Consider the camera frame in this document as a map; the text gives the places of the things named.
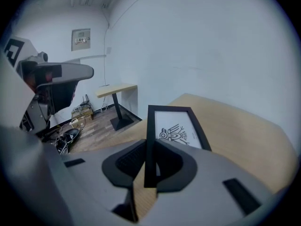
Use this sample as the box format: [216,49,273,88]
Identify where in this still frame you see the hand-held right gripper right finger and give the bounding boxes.
[154,139,279,226]

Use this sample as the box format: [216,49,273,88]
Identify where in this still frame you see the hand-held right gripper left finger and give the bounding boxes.
[42,139,148,224]

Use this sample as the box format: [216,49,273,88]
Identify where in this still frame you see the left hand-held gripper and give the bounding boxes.
[4,38,95,137]

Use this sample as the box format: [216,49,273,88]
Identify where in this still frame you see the black picture frame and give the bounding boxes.
[143,105,212,188]

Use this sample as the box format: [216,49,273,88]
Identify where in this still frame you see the black router with antennas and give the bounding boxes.
[79,94,92,109]

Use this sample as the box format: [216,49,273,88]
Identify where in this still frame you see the cardboard box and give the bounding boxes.
[71,107,95,121]

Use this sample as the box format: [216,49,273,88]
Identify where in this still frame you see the black shoe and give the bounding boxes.
[55,128,81,155]

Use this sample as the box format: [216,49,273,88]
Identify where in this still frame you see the grey wall electrical panel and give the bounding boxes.
[71,28,91,52]

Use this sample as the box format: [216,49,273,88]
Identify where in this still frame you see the thin wall cable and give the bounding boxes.
[102,7,111,87]

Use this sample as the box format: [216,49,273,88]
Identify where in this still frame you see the small wooden pedestal table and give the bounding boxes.
[95,83,143,131]

